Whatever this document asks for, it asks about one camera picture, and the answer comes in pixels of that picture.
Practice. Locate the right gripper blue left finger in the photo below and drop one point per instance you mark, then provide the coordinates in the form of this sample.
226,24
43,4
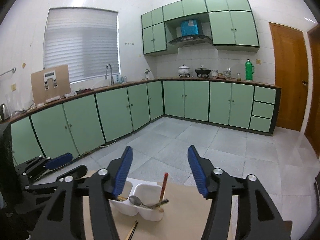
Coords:
63,215

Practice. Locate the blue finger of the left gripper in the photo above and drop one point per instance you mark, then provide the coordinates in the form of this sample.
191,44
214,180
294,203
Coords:
76,176
58,161

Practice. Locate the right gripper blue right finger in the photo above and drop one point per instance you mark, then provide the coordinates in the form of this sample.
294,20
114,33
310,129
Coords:
258,217

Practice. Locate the silver metal spoon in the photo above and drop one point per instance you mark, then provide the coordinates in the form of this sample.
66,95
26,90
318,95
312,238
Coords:
136,201

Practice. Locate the plain bamboo chopstick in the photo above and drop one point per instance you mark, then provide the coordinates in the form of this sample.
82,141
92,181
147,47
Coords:
130,232
159,204

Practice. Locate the white twin-compartment utensil holder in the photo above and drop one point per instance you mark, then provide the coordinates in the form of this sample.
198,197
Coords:
148,192

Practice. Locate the black chopstick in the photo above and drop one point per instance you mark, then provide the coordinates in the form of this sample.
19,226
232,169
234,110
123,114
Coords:
132,229

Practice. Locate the red-handled bamboo chopstick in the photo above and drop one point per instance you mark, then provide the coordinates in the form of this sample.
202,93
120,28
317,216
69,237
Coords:
164,184

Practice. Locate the green lower kitchen cabinets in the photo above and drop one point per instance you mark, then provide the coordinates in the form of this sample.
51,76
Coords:
84,122

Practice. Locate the chrome kitchen faucet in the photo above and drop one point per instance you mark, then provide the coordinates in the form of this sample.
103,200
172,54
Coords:
109,73

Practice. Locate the electric kettle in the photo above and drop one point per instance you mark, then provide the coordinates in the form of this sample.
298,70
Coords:
4,112

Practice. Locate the black appliance at right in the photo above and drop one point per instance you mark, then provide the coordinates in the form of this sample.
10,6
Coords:
317,188

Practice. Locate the clear glass pitcher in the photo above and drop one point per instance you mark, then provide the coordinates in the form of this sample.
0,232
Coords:
13,103

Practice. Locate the brown board with device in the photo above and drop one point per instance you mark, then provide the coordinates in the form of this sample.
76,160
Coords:
50,84

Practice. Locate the wooden door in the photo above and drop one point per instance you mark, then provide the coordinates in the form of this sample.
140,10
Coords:
291,75
312,128

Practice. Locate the white window blind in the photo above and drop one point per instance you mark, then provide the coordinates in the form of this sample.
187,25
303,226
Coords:
85,39

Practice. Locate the white cooking pot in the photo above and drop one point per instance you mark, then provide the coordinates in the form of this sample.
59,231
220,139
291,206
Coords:
184,71

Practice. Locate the glass jars on counter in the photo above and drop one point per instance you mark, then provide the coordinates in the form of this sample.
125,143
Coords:
224,75

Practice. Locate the green thermos flask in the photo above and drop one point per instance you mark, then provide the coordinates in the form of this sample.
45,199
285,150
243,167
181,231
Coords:
249,70

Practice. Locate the black wok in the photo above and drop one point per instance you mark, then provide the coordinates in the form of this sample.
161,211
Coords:
202,72

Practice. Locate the black range hood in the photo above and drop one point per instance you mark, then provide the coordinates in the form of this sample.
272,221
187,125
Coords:
191,40

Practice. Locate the blue box above hood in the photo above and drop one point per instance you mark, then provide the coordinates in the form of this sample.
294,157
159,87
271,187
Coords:
191,27

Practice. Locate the wall towel rail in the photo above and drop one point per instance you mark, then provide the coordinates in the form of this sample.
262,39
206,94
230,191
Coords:
13,70

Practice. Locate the small wall tap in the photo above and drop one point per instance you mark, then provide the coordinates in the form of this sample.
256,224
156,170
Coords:
147,73

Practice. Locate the green upper wall cabinets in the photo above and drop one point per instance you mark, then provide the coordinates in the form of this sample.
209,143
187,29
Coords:
229,23

